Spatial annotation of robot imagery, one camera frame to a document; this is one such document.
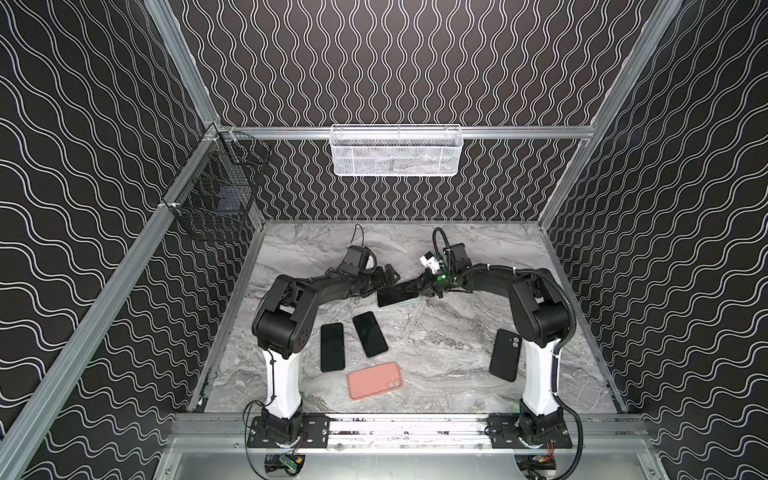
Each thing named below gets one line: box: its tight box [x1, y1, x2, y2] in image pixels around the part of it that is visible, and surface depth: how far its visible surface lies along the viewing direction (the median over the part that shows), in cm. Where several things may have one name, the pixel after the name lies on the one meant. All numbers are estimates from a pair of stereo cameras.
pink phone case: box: [347, 362, 403, 399], surface depth 86 cm
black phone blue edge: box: [320, 323, 345, 372], surface depth 90 cm
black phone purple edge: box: [352, 311, 388, 357], surface depth 94 cm
